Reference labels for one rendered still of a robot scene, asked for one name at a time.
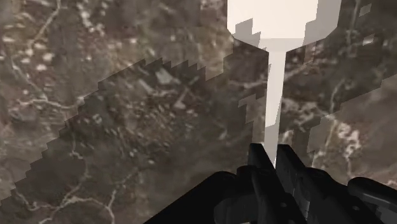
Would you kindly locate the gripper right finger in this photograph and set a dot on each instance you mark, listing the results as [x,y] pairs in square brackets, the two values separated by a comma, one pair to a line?
[310,192]

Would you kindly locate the white spatula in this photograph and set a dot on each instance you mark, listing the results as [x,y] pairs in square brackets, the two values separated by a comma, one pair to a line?
[274,18]

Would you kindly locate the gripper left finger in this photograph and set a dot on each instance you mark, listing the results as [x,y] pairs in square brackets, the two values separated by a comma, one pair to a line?
[263,192]

